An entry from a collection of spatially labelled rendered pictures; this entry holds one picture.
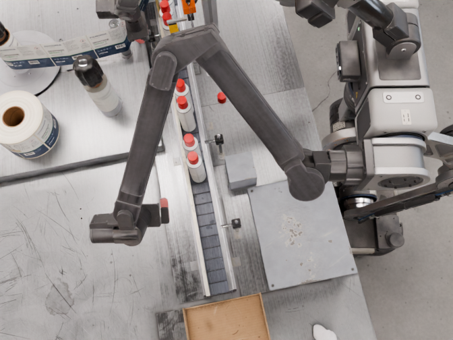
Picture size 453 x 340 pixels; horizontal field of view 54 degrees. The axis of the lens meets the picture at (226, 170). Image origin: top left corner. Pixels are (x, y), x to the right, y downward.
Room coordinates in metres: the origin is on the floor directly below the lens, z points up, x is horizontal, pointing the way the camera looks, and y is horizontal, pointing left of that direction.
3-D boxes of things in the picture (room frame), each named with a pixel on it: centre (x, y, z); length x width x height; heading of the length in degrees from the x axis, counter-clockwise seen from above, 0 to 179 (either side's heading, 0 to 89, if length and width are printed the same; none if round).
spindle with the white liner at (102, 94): (0.81, 0.40, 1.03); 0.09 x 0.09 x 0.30
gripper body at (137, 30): (0.94, 0.24, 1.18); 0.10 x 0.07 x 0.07; 4
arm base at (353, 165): (0.29, -0.26, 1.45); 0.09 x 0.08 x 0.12; 173
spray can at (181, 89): (0.75, 0.12, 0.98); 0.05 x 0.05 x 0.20
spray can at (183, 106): (0.69, 0.12, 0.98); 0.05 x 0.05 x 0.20
